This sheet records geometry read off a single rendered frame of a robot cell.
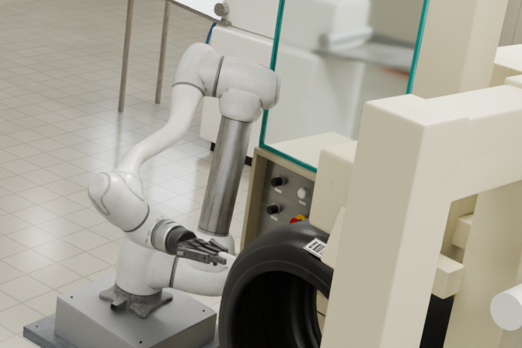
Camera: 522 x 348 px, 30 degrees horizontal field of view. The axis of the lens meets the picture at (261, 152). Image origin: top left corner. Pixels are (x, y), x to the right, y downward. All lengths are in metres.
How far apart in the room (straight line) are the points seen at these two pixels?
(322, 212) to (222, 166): 1.30
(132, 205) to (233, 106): 0.54
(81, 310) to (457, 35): 1.51
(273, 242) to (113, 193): 0.53
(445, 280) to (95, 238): 3.94
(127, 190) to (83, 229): 2.91
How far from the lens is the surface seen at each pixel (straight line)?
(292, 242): 2.17
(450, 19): 2.26
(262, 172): 3.25
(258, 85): 2.93
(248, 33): 6.52
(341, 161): 1.68
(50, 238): 5.36
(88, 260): 5.14
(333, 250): 1.58
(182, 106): 2.88
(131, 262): 3.08
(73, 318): 3.16
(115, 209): 2.57
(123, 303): 3.14
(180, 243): 2.57
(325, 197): 1.71
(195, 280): 3.07
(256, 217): 3.32
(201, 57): 2.97
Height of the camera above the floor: 2.33
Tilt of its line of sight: 20 degrees down
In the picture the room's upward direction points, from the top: 8 degrees clockwise
